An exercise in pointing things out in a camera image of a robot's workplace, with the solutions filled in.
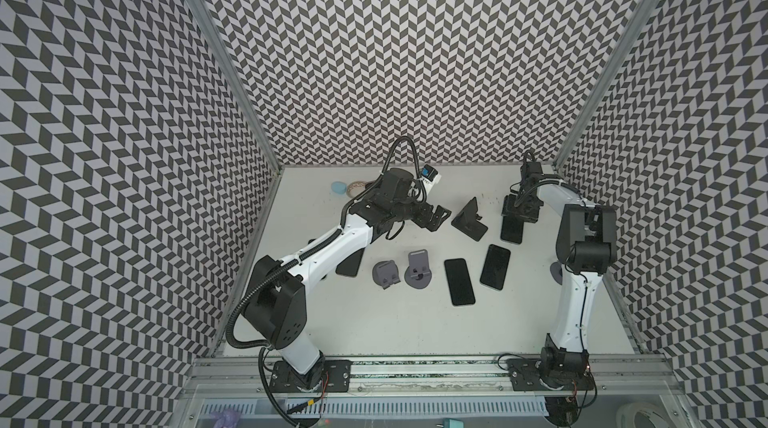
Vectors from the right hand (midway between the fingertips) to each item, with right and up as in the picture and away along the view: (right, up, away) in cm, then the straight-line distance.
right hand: (514, 219), depth 103 cm
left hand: (-29, +6, -23) cm, 38 cm away
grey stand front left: (-44, -14, -16) cm, 49 cm away
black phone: (-55, -12, -14) cm, 58 cm away
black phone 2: (-22, -17, -17) cm, 32 cm away
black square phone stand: (-18, 0, -8) cm, 20 cm away
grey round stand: (-35, -13, -20) cm, 42 cm away
